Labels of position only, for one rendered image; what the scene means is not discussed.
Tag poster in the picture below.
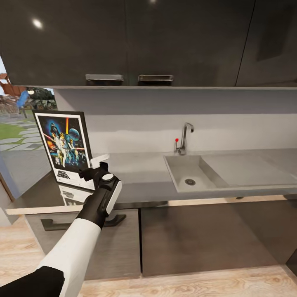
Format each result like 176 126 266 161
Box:
32 110 98 192

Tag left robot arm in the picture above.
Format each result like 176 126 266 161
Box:
0 154 122 297

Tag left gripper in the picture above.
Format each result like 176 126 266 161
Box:
78 162 108 181

